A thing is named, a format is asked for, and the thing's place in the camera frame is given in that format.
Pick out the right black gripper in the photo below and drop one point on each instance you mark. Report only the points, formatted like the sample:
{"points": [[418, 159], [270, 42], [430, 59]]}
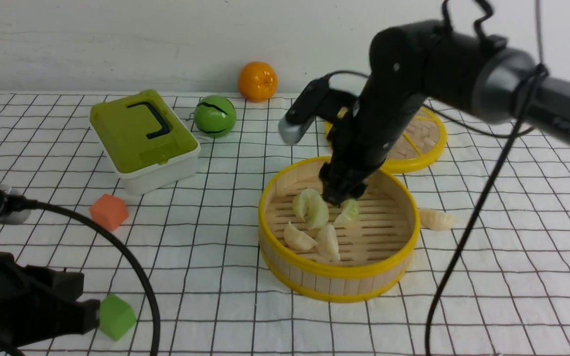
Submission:
{"points": [[392, 95]]}

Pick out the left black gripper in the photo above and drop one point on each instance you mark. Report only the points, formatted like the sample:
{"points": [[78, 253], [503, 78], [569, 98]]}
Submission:
{"points": [[40, 303]]}

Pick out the pale green dumpling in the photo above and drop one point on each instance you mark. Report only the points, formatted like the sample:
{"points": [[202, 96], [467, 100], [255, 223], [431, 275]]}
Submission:
{"points": [[318, 213], [349, 214], [306, 204]]}

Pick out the white dumpling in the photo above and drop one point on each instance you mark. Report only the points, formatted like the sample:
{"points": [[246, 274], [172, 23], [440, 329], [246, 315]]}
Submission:
{"points": [[328, 246], [437, 220], [298, 240]]}

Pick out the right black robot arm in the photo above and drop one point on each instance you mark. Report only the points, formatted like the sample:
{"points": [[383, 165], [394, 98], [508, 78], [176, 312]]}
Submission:
{"points": [[479, 76]]}

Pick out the bamboo steamer lid yellow rim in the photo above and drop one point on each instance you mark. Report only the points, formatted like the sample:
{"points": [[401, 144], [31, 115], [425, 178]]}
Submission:
{"points": [[421, 144]]}

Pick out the bamboo steamer tray yellow rim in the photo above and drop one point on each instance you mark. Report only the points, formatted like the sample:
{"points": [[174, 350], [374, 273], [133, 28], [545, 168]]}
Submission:
{"points": [[375, 251]]}

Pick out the green foam cube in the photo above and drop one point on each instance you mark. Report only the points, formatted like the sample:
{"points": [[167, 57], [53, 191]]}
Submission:
{"points": [[116, 317]]}

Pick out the orange foam cube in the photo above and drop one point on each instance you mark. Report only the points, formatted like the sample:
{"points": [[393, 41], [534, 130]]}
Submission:
{"points": [[109, 211]]}

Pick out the orange toy fruit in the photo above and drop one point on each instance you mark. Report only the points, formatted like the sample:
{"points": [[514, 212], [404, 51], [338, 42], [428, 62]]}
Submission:
{"points": [[257, 81]]}

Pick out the green toy melon ball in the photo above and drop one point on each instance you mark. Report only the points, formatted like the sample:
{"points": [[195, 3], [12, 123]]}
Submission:
{"points": [[215, 116]]}

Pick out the white box green lid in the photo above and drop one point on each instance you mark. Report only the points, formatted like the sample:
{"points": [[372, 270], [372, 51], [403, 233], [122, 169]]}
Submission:
{"points": [[147, 145]]}

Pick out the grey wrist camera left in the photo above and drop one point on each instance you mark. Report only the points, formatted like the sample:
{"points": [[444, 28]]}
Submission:
{"points": [[3, 202]]}

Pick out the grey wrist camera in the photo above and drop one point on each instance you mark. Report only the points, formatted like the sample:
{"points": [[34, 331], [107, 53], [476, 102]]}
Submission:
{"points": [[3, 202], [316, 101]]}

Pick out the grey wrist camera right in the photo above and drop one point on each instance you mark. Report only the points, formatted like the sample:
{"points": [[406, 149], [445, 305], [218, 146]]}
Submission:
{"points": [[316, 101]]}

